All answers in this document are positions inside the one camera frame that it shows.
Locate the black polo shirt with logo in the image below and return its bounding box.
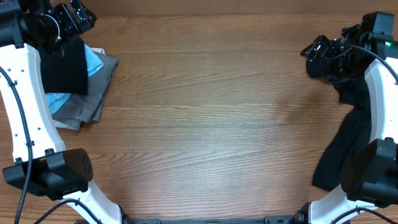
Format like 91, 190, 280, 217
39, 37, 88, 95

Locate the folded grey garment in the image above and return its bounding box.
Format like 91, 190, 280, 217
52, 52, 119, 131

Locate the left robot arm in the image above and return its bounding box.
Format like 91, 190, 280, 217
1, 0, 129, 223

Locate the white folded cloth underneath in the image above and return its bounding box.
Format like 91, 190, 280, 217
51, 47, 106, 129

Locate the brown cardboard barrier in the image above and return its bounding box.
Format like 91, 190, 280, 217
82, 0, 397, 17

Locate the plain black t-shirt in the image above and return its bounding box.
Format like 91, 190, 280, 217
312, 75, 371, 191

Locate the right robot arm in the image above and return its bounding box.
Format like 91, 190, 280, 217
292, 26, 397, 223

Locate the folded light blue garment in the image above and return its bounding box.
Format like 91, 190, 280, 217
45, 43, 105, 116

